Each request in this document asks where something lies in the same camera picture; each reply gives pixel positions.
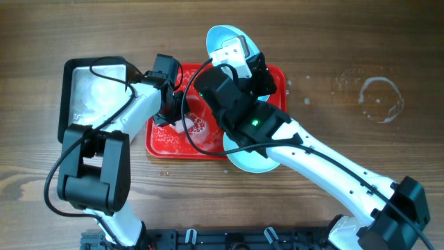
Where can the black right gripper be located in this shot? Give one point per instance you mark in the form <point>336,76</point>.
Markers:
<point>263,79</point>

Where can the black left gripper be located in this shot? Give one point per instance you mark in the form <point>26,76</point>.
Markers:
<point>166,113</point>

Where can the pink cleaning sponge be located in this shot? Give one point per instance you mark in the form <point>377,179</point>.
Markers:
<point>182,125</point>

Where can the light blue plate top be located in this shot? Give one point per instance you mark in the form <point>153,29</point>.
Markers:
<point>227,44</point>

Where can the light blue plate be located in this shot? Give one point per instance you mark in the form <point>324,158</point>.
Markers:
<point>250,162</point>
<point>227,44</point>

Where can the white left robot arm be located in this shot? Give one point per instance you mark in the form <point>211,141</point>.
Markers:
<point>94,167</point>

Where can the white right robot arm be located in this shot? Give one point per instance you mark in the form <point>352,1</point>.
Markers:
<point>384,214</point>

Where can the red plastic tray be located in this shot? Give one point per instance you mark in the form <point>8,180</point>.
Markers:
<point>166,142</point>

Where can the black metal water tray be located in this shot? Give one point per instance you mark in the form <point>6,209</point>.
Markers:
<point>92,91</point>

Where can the light blue plate bottom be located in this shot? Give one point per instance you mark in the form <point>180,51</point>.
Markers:
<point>250,162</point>

